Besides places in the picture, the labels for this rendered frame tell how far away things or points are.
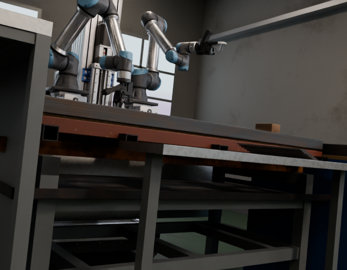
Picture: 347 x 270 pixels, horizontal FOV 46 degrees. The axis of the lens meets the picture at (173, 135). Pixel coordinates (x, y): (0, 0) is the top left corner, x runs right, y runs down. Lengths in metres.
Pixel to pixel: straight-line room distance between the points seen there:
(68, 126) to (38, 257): 0.43
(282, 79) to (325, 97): 0.68
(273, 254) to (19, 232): 1.34
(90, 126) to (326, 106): 3.54
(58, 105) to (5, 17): 0.35
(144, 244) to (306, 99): 3.73
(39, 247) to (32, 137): 0.41
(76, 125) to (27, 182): 0.32
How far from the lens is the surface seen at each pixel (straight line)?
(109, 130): 1.44
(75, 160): 2.25
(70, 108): 1.38
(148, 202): 1.30
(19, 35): 1.16
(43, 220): 1.39
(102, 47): 2.80
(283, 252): 2.20
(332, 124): 4.57
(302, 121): 4.82
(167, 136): 1.57
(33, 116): 1.15
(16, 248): 1.18
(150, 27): 2.85
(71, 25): 2.46
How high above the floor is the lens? 0.74
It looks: 2 degrees up
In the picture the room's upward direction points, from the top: 6 degrees clockwise
